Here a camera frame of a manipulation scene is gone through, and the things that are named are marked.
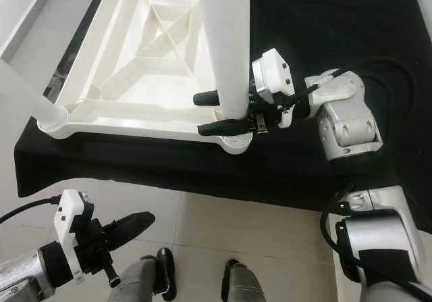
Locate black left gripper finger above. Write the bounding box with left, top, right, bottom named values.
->
left=101, top=211, right=156, bottom=252

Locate white plastic table top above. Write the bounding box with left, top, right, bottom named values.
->
left=39, top=0, right=257, bottom=155

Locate grey robot left leg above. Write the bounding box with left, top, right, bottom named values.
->
left=115, top=247, right=176, bottom=302

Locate grey robot leg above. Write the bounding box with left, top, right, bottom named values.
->
left=219, top=258, right=267, bottom=302
left=115, top=247, right=176, bottom=302

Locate black tablecloth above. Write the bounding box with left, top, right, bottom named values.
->
left=13, top=0, right=432, bottom=215

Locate grey robot right leg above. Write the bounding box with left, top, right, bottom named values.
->
left=219, top=258, right=267, bottom=302

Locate clear tape patch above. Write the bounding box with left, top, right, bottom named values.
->
left=40, top=66, right=65, bottom=107

